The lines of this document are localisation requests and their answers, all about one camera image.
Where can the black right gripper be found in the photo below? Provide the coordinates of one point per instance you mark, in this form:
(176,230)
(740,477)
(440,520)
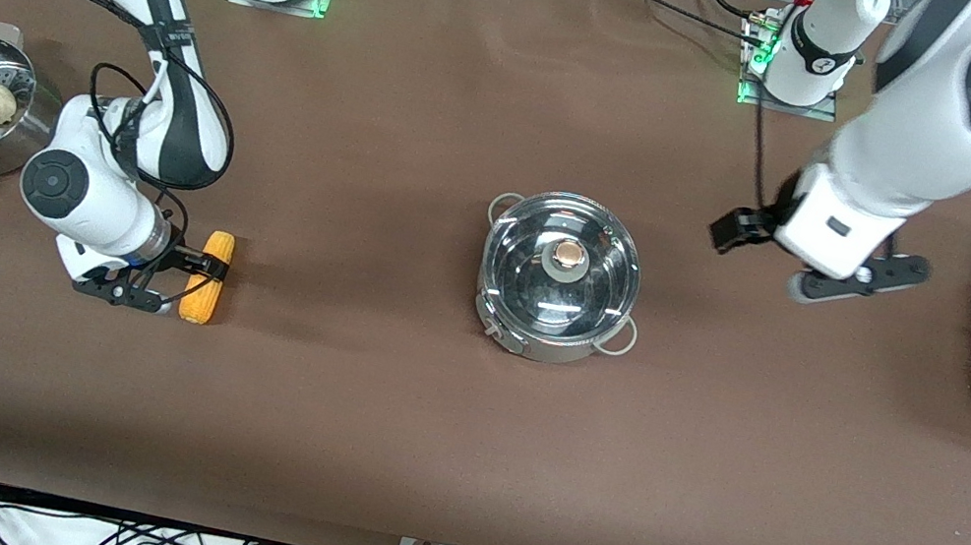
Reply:
(175,260)

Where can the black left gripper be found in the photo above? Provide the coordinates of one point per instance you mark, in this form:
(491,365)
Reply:
(746,226)

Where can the yellow corn cob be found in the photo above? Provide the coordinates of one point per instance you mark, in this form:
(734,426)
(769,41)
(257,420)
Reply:
(201,302)

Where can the glass pot lid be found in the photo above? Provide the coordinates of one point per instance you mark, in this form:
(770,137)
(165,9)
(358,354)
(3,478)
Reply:
(564,258)

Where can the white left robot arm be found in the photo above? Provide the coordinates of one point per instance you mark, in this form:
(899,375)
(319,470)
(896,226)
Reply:
(918,139)

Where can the stainless steel pot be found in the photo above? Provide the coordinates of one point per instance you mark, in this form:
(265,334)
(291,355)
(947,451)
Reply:
(532,347)

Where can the table cover sheet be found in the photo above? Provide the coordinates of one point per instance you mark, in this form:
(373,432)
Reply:
(416,440)

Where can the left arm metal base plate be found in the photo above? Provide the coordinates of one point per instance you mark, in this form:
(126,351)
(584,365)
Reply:
(756,100)

